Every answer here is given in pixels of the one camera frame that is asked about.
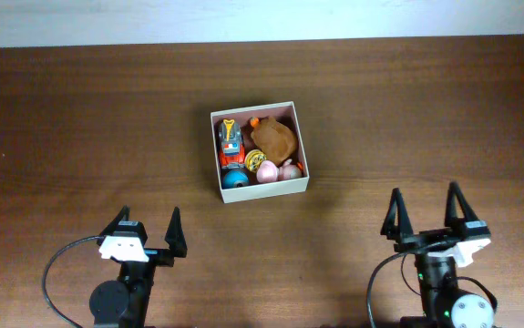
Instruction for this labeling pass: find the red grey toy fire truck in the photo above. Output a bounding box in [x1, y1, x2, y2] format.
[219, 118, 245, 169]

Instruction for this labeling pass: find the white cardboard box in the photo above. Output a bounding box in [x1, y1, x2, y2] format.
[210, 101, 310, 203]

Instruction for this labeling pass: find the yellow round toy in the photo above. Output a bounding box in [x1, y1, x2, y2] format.
[244, 149, 267, 173]

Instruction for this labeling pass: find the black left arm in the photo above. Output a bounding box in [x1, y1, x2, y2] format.
[89, 206, 188, 328]

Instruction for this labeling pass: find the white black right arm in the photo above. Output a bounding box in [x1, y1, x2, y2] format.
[367, 182, 498, 328]

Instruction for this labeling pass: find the brown plush toy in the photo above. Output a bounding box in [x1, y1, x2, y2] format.
[249, 116, 298, 165]

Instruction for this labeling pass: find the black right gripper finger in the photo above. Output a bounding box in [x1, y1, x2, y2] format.
[380, 188, 414, 241]
[444, 181, 478, 228]

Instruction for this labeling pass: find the black right camera cable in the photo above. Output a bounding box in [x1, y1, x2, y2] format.
[365, 241, 499, 328]

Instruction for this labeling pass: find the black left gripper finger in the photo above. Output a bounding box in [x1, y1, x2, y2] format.
[99, 205, 130, 237]
[165, 207, 188, 258]

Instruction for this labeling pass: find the pink white duck toy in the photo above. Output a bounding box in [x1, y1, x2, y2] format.
[256, 159, 303, 183]

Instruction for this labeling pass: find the blue ball toy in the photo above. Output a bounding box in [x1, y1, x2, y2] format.
[221, 169, 250, 189]

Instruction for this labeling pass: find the black camera cable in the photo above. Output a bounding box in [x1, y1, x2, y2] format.
[41, 235, 103, 328]
[365, 241, 499, 328]

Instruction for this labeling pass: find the black left camera cable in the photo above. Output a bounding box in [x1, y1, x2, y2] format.
[41, 235, 103, 328]

